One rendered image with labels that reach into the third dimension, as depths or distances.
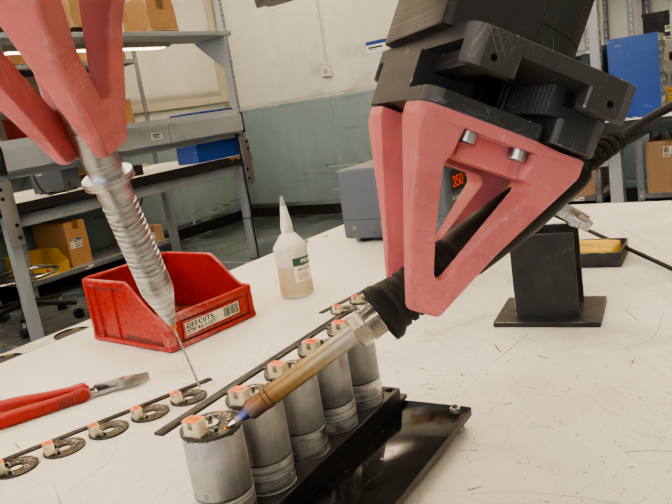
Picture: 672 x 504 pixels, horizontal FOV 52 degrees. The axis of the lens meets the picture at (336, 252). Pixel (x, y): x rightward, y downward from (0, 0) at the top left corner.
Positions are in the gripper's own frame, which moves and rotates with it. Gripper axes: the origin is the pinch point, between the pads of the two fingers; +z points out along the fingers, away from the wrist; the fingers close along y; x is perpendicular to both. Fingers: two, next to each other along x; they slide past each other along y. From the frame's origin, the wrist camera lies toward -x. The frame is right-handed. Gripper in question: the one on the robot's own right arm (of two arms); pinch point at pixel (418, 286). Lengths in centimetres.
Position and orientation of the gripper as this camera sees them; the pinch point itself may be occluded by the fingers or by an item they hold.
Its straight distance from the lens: 28.4
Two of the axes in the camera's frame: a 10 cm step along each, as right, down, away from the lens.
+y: 2.3, 1.7, -9.6
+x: 9.2, 2.7, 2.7
